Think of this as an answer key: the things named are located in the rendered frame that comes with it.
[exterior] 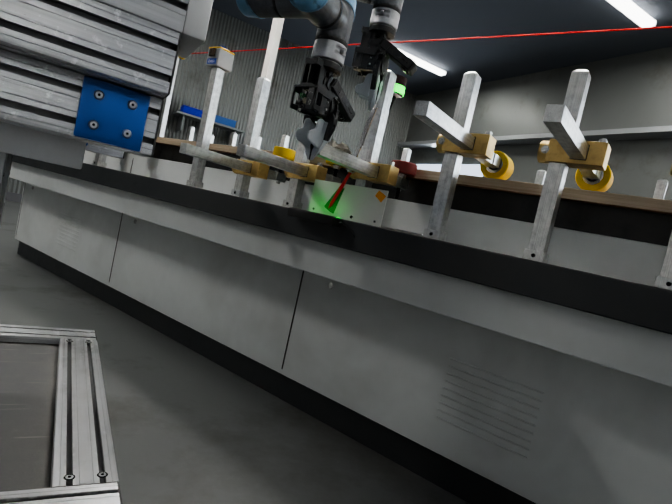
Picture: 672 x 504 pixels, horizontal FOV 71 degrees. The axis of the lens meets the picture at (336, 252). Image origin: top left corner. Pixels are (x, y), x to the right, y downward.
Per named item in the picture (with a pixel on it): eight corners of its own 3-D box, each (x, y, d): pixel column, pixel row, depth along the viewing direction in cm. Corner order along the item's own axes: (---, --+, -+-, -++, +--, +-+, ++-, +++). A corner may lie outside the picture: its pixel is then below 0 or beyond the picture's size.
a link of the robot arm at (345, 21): (316, -15, 103) (333, 5, 110) (305, 35, 103) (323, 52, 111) (348, -16, 99) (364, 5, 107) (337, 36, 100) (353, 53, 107)
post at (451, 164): (432, 260, 118) (477, 69, 116) (420, 257, 121) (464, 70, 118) (438, 261, 121) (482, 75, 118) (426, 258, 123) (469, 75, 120)
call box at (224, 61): (216, 67, 172) (220, 45, 172) (204, 67, 176) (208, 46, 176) (231, 74, 178) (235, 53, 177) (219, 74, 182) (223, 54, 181)
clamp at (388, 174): (386, 183, 127) (391, 164, 127) (346, 177, 135) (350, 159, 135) (396, 187, 132) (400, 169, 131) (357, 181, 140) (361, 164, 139)
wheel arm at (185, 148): (184, 156, 138) (187, 141, 137) (177, 155, 140) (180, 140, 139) (284, 185, 173) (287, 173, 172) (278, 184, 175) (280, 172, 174)
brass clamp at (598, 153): (602, 165, 97) (608, 141, 97) (534, 159, 105) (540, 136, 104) (605, 172, 102) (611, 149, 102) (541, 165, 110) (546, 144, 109)
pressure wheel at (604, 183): (604, 153, 116) (570, 167, 120) (616, 183, 114) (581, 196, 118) (607, 159, 121) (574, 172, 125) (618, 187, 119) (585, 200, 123)
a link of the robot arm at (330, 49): (327, 53, 111) (355, 52, 106) (323, 73, 111) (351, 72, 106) (307, 39, 105) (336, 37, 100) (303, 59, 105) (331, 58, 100)
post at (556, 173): (535, 284, 104) (590, 67, 101) (519, 281, 106) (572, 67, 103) (538, 285, 107) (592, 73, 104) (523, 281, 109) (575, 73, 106)
